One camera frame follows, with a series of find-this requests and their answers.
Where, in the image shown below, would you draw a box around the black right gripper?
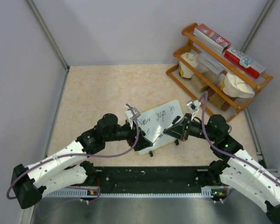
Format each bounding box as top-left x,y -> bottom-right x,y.
164,113 -> 217,142

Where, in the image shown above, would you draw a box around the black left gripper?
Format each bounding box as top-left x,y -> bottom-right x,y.
104,118 -> 152,151

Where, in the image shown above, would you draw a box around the black white marker pen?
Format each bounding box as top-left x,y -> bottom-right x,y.
153,116 -> 181,143

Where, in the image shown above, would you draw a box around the white board yellow frame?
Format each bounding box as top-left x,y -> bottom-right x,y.
137,99 -> 183,155

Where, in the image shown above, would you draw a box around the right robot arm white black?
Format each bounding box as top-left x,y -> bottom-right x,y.
163,113 -> 280,224

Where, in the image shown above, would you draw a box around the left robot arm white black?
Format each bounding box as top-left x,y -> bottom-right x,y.
7,111 -> 153,209

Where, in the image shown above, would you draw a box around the brown red blocks on shelf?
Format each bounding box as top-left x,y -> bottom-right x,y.
207,89 -> 231,112

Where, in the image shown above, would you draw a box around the tan block on shelf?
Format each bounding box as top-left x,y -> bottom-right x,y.
191,75 -> 209,93

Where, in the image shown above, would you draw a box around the cream paper cup left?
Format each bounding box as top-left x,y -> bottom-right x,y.
178,52 -> 199,79

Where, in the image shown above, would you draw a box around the wooden two tier shelf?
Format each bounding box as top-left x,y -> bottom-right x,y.
166,23 -> 273,121

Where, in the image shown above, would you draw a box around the grey clear plastic box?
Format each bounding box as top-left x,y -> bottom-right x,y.
196,53 -> 224,85

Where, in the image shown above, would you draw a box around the red toothpaste box upper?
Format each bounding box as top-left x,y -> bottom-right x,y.
193,23 -> 231,54

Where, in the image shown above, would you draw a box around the red toothpaste box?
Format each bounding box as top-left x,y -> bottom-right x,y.
224,47 -> 266,79
193,23 -> 231,54

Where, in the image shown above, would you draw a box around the red toothpaste box lower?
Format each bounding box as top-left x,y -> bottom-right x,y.
224,47 -> 266,79

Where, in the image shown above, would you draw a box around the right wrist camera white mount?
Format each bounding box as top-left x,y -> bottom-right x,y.
186,100 -> 201,120

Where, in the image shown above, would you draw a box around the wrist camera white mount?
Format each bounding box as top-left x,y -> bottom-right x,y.
125,104 -> 140,129
186,100 -> 201,120

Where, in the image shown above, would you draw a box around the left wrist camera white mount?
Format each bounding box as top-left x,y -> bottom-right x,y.
125,104 -> 140,129

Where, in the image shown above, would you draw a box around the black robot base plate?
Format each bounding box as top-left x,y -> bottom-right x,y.
91,166 -> 223,194

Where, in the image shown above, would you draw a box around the grey slotted cable duct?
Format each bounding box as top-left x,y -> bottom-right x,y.
46,186 -> 227,199

